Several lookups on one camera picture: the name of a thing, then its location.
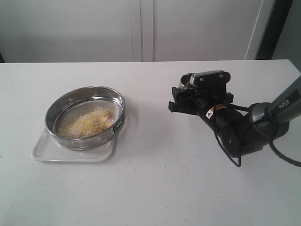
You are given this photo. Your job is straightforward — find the white cabinet doors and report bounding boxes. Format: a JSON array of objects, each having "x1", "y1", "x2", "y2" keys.
[{"x1": 0, "y1": 0, "x2": 275, "y2": 63}]

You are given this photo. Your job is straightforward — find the round steel mesh sieve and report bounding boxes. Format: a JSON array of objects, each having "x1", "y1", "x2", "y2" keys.
[{"x1": 45, "y1": 86, "x2": 126, "y2": 151}]

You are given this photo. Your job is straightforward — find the white rectangular tray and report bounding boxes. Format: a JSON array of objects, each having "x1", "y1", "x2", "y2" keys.
[{"x1": 32, "y1": 129, "x2": 118, "y2": 163}]

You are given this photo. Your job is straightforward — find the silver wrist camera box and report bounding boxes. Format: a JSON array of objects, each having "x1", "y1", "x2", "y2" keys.
[{"x1": 189, "y1": 70, "x2": 224, "y2": 87}]

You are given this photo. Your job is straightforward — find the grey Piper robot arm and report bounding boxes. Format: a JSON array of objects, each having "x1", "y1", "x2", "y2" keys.
[{"x1": 168, "y1": 71, "x2": 301, "y2": 158}]

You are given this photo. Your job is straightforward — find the black camera cable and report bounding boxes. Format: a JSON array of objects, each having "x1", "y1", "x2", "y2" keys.
[{"x1": 192, "y1": 90, "x2": 301, "y2": 168}]

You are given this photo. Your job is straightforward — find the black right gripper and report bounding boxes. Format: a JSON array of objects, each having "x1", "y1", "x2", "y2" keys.
[{"x1": 168, "y1": 72, "x2": 242, "y2": 131}]

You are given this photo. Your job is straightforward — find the yellow millet grains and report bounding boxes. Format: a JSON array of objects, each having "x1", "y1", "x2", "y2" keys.
[{"x1": 58, "y1": 108, "x2": 113, "y2": 138}]

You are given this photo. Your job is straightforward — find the stainless steel cup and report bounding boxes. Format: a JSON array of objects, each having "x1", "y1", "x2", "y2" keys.
[{"x1": 178, "y1": 73, "x2": 195, "y2": 90}]

